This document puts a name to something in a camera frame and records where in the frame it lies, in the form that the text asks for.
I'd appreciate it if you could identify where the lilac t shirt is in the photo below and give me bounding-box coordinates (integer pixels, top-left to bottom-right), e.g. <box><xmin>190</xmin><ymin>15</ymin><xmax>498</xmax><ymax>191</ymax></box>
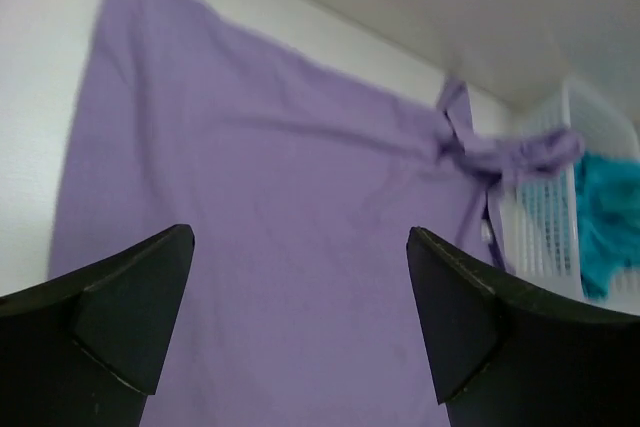
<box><xmin>49</xmin><ymin>0</ymin><xmax>583</xmax><ymax>426</ymax></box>

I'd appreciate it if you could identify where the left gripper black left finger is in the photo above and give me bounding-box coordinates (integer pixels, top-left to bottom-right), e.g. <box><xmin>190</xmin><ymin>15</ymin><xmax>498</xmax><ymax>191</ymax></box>
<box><xmin>1</xmin><ymin>224</ymin><xmax>195</xmax><ymax>427</ymax></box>

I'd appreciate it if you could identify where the teal t shirt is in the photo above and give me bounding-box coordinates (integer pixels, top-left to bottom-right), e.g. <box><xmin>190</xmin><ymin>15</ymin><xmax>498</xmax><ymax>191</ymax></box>
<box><xmin>574</xmin><ymin>152</ymin><xmax>639</xmax><ymax>301</ymax></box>

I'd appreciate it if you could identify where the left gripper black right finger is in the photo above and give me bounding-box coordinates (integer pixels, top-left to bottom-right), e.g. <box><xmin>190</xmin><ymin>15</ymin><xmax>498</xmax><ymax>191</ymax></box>
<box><xmin>407</xmin><ymin>227</ymin><xmax>639</xmax><ymax>426</ymax></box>

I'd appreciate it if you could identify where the white plastic basket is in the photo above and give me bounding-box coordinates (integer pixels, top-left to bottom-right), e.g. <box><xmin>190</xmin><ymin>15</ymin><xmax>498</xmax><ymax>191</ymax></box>
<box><xmin>502</xmin><ymin>77</ymin><xmax>639</xmax><ymax>303</ymax></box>

